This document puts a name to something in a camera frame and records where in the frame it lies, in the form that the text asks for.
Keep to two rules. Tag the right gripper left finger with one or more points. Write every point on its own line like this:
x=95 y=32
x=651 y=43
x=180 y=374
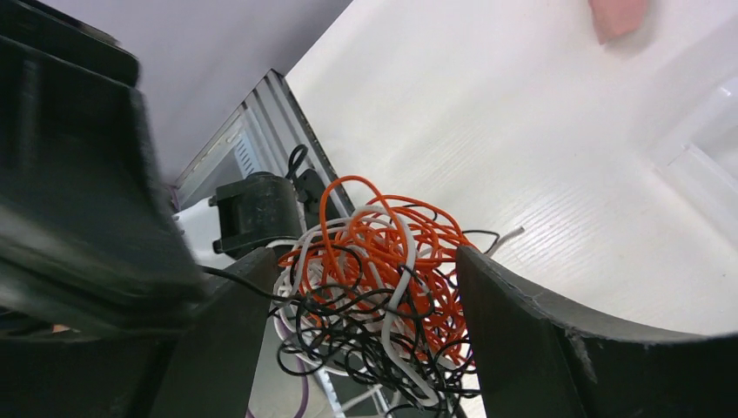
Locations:
x=212 y=366

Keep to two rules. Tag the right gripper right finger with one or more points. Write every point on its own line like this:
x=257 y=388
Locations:
x=540 y=354

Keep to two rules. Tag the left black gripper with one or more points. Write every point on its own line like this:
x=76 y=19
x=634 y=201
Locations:
x=87 y=234

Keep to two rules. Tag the clear plastic bin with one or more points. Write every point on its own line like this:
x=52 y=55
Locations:
x=698 y=157

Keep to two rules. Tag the pink cloth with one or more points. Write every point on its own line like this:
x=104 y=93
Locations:
x=617 y=18

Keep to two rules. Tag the aluminium frame rail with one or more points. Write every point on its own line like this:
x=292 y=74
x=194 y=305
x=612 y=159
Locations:
x=259 y=136

